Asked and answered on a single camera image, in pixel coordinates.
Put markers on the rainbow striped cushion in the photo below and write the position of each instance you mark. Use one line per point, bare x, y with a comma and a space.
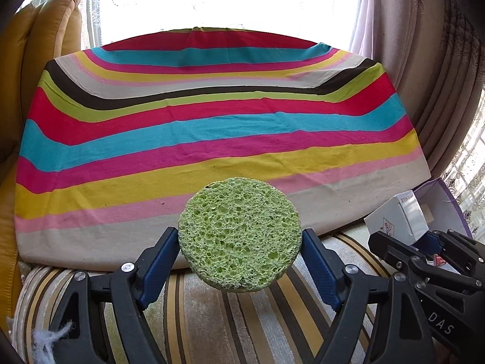
189, 121

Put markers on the white frayed thread tuft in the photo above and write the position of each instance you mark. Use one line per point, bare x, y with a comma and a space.
49, 339

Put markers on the white box with dark logo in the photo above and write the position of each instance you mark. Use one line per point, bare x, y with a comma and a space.
398, 216

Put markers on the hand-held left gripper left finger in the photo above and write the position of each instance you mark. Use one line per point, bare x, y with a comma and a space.
157, 265

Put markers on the yellow leather sofa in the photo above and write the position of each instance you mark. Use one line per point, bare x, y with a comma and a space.
45, 38

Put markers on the beige pleated curtain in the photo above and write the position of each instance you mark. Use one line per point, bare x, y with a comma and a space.
416, 64

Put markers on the purple cardboard storage box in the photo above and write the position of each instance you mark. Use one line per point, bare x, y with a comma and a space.
447, 204

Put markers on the cream embroidered lace curtain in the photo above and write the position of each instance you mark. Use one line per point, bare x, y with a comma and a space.
470, 167

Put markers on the white red printed box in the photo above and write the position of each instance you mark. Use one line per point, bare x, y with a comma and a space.
436, 261

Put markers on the beige striped velvet cushion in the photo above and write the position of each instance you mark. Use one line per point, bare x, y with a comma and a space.
235, 322

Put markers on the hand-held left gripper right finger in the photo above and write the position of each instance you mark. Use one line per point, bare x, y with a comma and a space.
322, 269

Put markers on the round green sponge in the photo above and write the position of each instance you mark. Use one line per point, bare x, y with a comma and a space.
238, 231

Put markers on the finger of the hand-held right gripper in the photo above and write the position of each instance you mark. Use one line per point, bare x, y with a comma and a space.
458, 250
394, 258

